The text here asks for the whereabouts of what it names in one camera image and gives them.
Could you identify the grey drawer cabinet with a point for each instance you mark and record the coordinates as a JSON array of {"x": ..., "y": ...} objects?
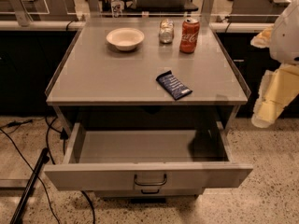
[{"x": 105, "y": 89}]

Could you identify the white bowl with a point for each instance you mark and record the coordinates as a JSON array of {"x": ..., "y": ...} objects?
[{"x": 125, "y": 39}]

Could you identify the grey drawer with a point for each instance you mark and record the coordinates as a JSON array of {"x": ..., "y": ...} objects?
[
  {"x": 146, "y": 193},
  {"x": 126, "y": 160}
]

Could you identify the grey top drawer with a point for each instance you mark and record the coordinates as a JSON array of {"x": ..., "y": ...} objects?
[{"x": 126, "y": 160}]

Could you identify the black pole on floor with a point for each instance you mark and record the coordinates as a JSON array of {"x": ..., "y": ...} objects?
[{"x": 43, "y": 158}]

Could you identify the padded gripper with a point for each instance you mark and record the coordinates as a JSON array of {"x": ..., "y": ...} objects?
[{"x": 286, "y": 36}]

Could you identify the red coca-cola can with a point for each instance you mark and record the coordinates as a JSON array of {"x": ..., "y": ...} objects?
[{"x": 190, "y": 31}]

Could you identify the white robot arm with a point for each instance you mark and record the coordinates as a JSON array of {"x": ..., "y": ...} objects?
[{"x": 284, "y": 45}]

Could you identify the plastic water bottle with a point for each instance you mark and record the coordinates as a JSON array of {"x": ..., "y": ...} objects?
[{"x": 116, "y": 8}]

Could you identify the glass jar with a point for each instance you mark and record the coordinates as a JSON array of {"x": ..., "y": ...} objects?
[{"x": 166, "y": 32}]

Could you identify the blue snack bar wrapper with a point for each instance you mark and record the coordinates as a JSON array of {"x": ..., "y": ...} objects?
[{"x": 172, "y": 85}]

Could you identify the grey bottom drawer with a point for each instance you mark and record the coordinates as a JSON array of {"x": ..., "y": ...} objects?
[{"x": 146, "y": 193}]

